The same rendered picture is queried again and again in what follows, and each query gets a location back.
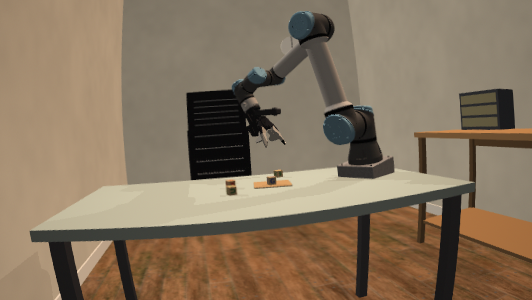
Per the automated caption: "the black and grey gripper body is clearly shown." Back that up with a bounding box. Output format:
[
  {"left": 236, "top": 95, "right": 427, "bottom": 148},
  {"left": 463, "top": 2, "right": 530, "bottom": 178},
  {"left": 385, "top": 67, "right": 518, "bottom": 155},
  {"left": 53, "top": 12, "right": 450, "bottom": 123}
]
[{"left": 243, "top": 105, "right": 272, "bottom": 137}]

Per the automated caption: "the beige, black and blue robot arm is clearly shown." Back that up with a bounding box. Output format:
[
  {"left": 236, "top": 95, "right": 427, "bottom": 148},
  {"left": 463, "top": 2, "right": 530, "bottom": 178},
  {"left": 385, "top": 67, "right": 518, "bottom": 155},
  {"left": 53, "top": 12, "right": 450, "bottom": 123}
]
[{"left": 232, "top": 11, "right": 383, "bottom": 166}]

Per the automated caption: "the orange flat mat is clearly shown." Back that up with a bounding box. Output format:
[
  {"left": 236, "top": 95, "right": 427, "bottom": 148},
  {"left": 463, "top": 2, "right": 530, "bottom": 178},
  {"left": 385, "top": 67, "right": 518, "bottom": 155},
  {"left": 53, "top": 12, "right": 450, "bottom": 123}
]
[{"left": 254, "top": 180, "right": 292, "bottom": 189}]

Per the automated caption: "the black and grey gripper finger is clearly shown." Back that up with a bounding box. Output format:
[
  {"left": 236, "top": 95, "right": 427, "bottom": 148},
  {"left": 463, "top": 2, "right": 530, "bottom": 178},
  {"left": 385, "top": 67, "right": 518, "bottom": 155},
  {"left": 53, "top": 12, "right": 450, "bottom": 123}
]
[
  {"left": 256, "top": 120, "right": 268, "bottom": 148},
  {"left": 267, "top": 122, "right": 286, "bottom": 145}
]

